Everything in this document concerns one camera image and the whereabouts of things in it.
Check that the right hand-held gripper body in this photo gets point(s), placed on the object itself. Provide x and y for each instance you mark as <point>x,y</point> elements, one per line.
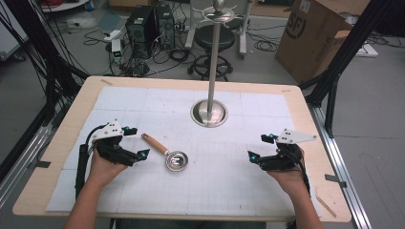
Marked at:
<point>286,159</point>

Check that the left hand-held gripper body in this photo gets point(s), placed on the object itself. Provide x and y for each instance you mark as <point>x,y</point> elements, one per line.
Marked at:
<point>110,130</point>

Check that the metal utensil stand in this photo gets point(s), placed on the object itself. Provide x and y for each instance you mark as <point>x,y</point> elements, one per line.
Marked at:
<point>212,63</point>

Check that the person's right hand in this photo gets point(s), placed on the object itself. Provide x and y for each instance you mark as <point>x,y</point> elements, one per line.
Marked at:
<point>293,181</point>

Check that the person's left hand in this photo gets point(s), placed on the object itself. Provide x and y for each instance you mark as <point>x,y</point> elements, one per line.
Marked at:
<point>103,171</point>

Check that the black tape piece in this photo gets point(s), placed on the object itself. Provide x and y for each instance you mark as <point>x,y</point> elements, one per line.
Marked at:
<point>43,164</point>
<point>336,179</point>

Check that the thin wooden stick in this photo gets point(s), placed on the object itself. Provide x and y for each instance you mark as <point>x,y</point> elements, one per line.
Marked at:
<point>325,206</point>

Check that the small white device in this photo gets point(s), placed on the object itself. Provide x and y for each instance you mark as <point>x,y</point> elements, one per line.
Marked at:
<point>117,49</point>

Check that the white power strip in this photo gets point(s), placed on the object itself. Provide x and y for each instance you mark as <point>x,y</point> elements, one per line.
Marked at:
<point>113,35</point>

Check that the black computer tower green label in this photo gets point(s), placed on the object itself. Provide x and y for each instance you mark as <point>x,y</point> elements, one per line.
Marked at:
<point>140,31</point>

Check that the large cardboard box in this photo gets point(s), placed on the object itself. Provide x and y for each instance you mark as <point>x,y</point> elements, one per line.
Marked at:
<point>312,38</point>

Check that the black round stool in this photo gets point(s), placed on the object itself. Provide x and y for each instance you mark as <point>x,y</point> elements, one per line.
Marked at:
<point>214,36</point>

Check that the aluminium rail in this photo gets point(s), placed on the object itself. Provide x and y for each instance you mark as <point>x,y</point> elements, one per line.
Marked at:
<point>28,149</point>
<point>339,152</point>

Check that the white metal stand frame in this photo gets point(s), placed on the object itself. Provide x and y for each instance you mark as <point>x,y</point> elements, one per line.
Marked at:
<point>243,31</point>

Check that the black metal frame strut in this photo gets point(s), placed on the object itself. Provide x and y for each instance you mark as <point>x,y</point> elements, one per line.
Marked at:
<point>39,38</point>
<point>350,47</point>

